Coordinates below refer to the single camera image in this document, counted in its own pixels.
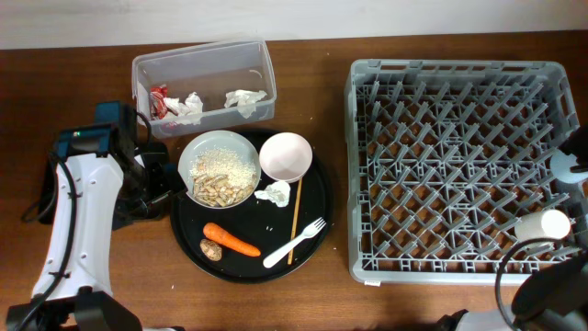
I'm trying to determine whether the red candy wrapper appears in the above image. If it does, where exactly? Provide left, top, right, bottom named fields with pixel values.
left=150, top=85, right=168, bottom=120

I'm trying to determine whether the white paper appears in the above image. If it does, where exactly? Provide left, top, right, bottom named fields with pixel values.
left=164, top=92, right=203, bottom=124

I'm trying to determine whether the white napkin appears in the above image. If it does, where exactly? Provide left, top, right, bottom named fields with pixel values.
left=254, top=181, right=290, bottom=208

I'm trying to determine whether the pink bowl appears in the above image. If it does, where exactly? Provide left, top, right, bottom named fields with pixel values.
left=259, top=132, right=313, bottom=183

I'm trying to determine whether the white cup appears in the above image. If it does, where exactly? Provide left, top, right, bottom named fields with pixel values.
left=514, top=210, right=571, bottom=241

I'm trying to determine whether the white tissue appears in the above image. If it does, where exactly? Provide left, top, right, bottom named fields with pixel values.
left=224, top=89, right=267, bottom=119

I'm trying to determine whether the light blue cup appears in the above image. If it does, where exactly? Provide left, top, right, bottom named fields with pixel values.
left=549, top=149, right=588, bottom=184

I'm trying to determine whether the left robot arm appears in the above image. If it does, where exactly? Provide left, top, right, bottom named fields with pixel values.
left=6, top=124, right=185, bottom=330

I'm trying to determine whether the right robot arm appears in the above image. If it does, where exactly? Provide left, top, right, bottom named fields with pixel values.
left=433, top=234, right=587, bottom=330

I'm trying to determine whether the grey dishwasher rack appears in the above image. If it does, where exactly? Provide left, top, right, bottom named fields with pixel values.
left=345, top=60, right=587, bottom=285

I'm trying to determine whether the black rectangular tray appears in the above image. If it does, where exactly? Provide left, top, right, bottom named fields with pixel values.
left=37, top=143, right=171, bottom=225

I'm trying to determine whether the grey plate with food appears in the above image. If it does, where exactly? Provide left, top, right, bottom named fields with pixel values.
left=177, top=131, right=261, bottom=210

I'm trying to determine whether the orange carrot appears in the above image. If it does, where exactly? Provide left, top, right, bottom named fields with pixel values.
left=203, top=223, right=261, bottom=257

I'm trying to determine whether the brown mushroom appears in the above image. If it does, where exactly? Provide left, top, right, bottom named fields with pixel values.
left=199, top=239, right=222, bottom=262

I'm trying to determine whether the clear plastic bin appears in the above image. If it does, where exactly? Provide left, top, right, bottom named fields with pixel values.
left=131, top=40, right=277, bottom=139

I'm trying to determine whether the round black tray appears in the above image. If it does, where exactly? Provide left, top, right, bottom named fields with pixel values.
left=170, top=156, right=334, bottom=283

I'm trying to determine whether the wooden chopstick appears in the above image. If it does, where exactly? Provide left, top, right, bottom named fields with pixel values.
left=287, top=177, right=303, bottom=265

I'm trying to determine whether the white plastic fork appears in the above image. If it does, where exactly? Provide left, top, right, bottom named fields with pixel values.
left=263, top=217, right=326, bottom=268

